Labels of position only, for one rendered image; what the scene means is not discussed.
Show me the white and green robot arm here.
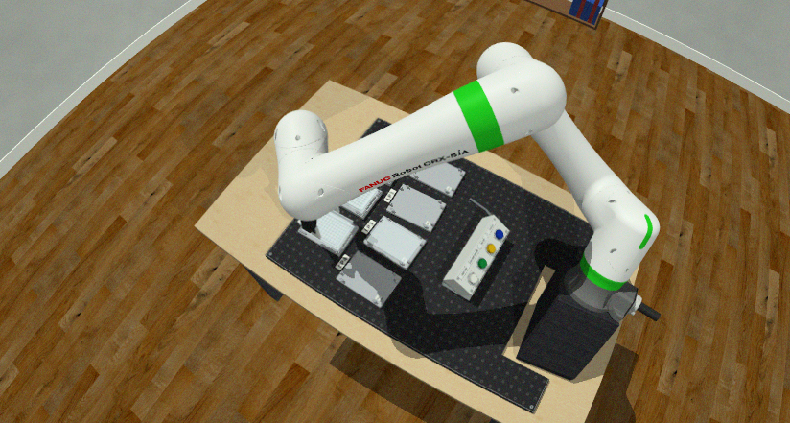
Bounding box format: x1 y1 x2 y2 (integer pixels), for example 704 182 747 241
274 42 661 323

